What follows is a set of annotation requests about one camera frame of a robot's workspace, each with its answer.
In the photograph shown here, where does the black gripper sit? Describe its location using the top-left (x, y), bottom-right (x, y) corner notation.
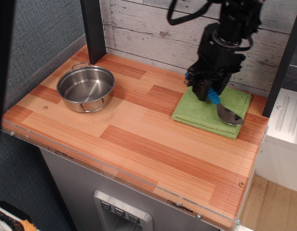
top-left (187, 23), bottom-right (245, 101)

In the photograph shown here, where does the blue handled metal spoon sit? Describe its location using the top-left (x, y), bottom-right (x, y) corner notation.
top-left (185, 73), bottom-right (244, 126)

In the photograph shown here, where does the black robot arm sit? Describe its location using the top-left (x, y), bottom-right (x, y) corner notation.
top-left (186, 0), bottom-right (263, 101)

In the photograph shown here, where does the green folded cloth napkin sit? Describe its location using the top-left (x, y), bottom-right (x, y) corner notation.
top-left (172, 87), bottom-right (252, 140)

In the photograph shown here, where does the white toy appliance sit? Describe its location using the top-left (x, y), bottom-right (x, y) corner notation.
top-left (255, 89), bottom-right (297, 191)

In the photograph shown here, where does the small stainless steel pot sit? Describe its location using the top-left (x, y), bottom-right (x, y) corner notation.
top-left (57, 63), bottom-right (115, 113)

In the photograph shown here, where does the silver dispenser button panel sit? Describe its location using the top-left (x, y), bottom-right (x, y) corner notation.
top-left (94, 190), bottom-right (153, 231)

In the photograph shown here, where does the grey toy fridge cabinet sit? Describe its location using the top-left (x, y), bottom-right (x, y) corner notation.
top-left (41, 149), bottom-right (218, 231)

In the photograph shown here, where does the orange plush object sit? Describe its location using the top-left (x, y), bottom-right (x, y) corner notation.
top-left (19, 220), bottom-right (38, 231)

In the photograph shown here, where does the black right vertical post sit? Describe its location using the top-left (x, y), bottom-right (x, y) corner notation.
top-left (262, 16), bottom-right (297, 117)

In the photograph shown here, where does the black vertical post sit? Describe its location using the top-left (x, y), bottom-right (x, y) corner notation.
top-left (80, 0), bottom-right (107, 64)
top-left (262, 16), bottom-right (297, 117)

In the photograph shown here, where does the black left vertical post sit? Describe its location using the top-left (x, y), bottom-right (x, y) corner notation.
top-left (80, 0), bottom-right (107, 64)

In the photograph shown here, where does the black cable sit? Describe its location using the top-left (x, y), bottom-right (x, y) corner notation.
top-left (0, 208), bottom-right (22, 231)

